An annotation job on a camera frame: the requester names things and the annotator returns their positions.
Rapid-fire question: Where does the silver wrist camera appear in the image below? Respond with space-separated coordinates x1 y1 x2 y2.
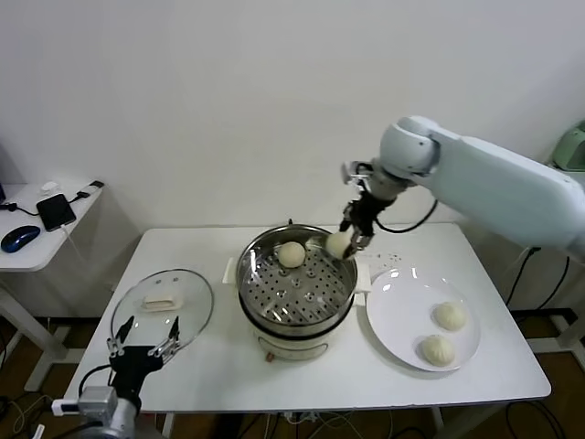
340 159 372 187
50 386 120 415

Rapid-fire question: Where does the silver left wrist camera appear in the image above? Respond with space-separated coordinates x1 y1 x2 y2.
50 386 120 415

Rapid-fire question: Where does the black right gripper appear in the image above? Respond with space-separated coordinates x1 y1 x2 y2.
339 193 390 260

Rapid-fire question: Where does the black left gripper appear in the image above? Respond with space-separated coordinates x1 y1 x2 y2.
107 316 180 400

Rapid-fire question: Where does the blue computer mouse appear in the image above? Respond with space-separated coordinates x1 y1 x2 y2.
0 225 42 252

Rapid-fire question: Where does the white electric cooker base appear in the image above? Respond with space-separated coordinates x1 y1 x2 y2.
239 292 367 365

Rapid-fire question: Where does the white steamed baozi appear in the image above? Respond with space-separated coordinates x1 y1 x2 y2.
277 241 306 269
432 301 470 331
419 336 457 367
324 231 353 260

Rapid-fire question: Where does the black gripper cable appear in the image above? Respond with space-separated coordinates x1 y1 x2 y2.
374 197 441 234
80 363 115 399

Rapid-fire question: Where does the white round plate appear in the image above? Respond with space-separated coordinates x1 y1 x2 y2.
366 267 482 372

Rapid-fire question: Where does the black power adapter cable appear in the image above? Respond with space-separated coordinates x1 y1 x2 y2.
505 246 571 312

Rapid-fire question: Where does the black smartphone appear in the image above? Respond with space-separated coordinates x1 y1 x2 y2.
36 193 78 232

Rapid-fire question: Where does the black usb adapter cable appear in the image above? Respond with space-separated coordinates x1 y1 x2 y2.
0 180 107 217

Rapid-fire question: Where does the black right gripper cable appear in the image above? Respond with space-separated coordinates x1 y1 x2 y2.
374 197 441 234

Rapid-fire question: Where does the white side table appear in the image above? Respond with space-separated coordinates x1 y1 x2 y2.
0 182 107 394

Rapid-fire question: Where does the white shelf table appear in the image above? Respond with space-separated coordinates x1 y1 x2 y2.
532 258 585 356

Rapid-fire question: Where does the mint green appliance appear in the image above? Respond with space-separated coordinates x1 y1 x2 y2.
551 121 585 171

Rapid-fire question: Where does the white charging cable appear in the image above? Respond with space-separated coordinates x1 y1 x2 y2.
58 222 88 262

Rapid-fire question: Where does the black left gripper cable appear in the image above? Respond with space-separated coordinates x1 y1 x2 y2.
80 363 115 399

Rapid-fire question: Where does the stainless steel steamer basket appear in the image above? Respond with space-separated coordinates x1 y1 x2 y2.
222 224 372 327

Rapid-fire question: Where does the round glass pot lid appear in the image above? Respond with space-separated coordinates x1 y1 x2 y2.
111 268 215 357

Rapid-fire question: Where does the dark computer monitor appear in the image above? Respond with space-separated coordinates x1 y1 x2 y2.
0 136 9 206

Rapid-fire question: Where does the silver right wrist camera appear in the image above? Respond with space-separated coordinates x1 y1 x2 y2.
340 159 372 187

